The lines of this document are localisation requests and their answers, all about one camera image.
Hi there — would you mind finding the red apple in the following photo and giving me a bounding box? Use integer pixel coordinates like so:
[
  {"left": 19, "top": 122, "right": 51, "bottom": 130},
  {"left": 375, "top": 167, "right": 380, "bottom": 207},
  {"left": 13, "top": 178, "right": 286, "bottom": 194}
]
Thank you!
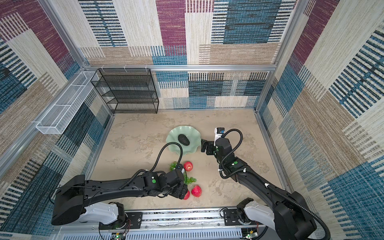
[
  {"left": 184, "top": 190, "right": 190, "bottom": 200},
  {"left": 191, "top": 185, "right": 203, "bottom": 198},
  {"left": 184, "top": 162, "right": 194, "bottom": 172}
]

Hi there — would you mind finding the green fake grape bunch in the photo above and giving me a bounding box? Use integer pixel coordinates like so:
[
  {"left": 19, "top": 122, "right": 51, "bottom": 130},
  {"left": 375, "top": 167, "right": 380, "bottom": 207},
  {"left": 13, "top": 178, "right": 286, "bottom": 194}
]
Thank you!
[{"left": 170, "top": 162, "right": 197, "bottom": 185}]

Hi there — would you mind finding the light green scalloped bowl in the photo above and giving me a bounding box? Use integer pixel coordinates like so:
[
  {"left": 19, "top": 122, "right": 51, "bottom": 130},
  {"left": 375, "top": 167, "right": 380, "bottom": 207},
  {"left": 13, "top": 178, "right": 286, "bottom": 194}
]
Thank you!
[{"left": 166, "top": 126, "right": 201, "bottom": 156}]

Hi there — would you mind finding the dark avocado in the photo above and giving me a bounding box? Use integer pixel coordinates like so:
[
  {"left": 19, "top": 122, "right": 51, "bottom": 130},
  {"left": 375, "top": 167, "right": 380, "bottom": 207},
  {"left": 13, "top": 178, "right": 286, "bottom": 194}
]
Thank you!
[{"left": 178, "top": 134, "right": 190, "bottom": 146}]

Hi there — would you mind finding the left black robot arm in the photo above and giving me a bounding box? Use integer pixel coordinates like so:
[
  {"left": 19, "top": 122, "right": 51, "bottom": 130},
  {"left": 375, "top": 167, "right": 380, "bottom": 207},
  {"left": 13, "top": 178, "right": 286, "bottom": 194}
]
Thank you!
[{"left": 51, "top": 161, "right": 188, "bottom": 226}]

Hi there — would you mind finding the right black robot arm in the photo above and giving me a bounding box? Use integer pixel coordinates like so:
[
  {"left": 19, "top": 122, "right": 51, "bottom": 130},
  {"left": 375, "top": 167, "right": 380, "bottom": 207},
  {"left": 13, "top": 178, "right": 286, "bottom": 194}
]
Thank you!
[{"left": 201, "top": 128, "right": 331, "bottom": 240}]

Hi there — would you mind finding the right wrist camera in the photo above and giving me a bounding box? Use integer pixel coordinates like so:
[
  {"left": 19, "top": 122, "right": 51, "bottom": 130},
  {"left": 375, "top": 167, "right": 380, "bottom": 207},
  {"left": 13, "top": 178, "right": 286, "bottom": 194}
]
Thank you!
[{"left": 214, "top": 127, "right": 225, "bottom": 142}]

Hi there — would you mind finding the aluminium front rail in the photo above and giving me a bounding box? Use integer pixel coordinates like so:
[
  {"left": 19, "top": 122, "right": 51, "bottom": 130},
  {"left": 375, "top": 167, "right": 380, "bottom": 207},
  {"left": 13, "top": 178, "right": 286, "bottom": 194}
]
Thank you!
[{"left": 53, "top": 206, "right": 307, "bottom": 232}]

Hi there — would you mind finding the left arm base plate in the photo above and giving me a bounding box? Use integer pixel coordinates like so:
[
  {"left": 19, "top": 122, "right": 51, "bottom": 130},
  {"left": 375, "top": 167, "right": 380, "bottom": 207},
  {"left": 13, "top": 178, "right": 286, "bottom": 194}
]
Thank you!
[{"left": 99, "top": 212, "right": 143, "bottom": 230}]

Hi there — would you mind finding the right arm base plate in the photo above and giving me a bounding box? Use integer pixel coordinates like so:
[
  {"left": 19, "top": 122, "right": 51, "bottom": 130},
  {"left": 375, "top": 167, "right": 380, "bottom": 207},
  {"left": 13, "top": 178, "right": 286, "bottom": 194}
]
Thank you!
[{"left": 219, "top": 208, "right": 265, "bottom": 227}]

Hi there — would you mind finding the black wire shelf rack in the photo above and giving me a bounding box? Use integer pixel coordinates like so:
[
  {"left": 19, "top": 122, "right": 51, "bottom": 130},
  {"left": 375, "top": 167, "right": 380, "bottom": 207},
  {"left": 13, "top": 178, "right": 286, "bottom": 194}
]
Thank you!
[{"left": 91, "top": 68, "right": 159, "bottom": 114}]

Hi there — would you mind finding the white mesh wall basket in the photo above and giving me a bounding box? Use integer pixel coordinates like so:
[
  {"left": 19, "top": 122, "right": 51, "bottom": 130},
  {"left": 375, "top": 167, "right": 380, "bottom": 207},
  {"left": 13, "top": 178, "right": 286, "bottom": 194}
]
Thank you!
[{"left": 36, "top": 71, "right": 95, "bottom": 135}]

